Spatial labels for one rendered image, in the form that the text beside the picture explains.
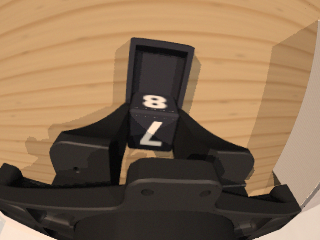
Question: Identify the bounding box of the black cube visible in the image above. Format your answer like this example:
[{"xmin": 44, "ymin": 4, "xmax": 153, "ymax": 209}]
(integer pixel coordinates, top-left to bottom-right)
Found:
[{"xmin": 127, "ymin": 92, "xmax": 180, "ymax": 152}]

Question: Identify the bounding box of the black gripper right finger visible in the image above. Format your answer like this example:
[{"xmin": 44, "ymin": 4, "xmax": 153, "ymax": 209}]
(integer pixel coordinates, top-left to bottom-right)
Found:
[{"xmin": 172, "ymin": 109, "xmax": 255, "ymax": 197}]

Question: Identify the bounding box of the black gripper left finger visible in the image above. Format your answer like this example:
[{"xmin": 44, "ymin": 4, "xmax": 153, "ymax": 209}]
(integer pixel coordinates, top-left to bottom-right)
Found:
[{"xmin": 49, "ymin": 103, "xmax": 131, "ymax": 188}]

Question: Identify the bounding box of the black open tray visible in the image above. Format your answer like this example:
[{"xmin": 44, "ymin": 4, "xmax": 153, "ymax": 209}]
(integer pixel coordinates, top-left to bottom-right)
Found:
[{"xmin": 125, "ymin": 37, "xmax": 195, "ymax": 109}]

